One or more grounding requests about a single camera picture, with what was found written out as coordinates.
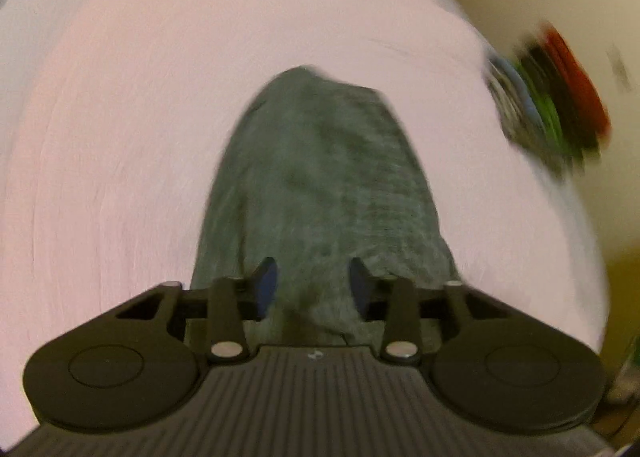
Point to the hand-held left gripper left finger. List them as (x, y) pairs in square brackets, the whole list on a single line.
[(267, 284)]

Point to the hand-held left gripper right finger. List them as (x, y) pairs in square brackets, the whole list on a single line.
[(360, 287)]

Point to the grey plaid pants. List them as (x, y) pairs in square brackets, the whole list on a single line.
[(320, 177)]

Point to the multicoloured striped object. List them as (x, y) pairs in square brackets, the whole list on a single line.
[(555, 97)]

